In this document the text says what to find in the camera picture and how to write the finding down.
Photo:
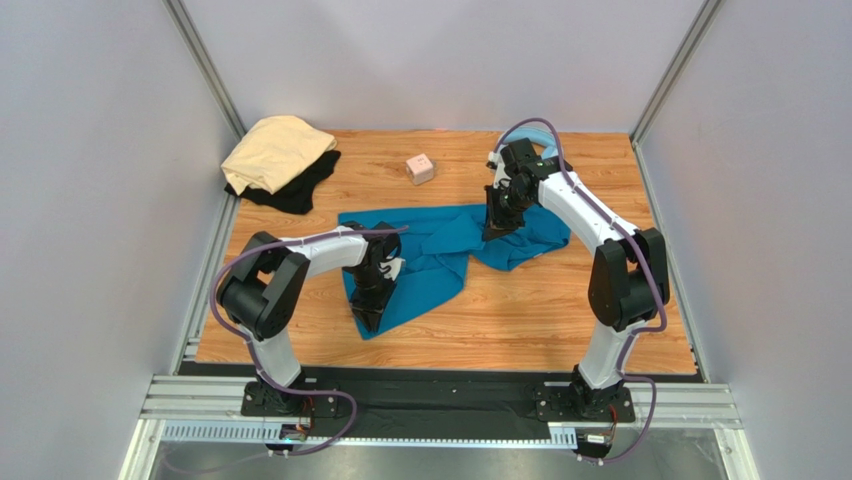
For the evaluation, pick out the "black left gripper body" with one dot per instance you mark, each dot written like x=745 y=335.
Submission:
x=373 y=289

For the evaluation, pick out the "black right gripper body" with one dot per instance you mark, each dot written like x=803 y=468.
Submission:
x=501 y=212

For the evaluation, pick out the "blue t shirt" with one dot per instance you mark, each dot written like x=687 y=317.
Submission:
x=438 y=245

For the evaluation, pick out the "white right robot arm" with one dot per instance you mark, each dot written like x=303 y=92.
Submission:
x=629 y=278

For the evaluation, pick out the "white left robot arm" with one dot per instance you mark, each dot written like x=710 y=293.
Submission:
x=256 y=294

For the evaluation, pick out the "light blue headphones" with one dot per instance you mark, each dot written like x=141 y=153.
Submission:
x=537 y=136

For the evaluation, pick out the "pink cube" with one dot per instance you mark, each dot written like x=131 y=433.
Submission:
x=420 y=169

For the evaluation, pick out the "black t shirt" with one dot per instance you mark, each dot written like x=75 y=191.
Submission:
x=296 y=197

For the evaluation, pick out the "beige t shirt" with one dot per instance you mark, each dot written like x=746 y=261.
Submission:
x=274 y=152

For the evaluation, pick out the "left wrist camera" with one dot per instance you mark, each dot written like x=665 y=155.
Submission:
x=392 y=268

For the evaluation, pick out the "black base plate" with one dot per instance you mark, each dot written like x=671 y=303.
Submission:
x=427 y=404

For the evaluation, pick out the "aluminium frame rail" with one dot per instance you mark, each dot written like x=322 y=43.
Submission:
x=214 y=422

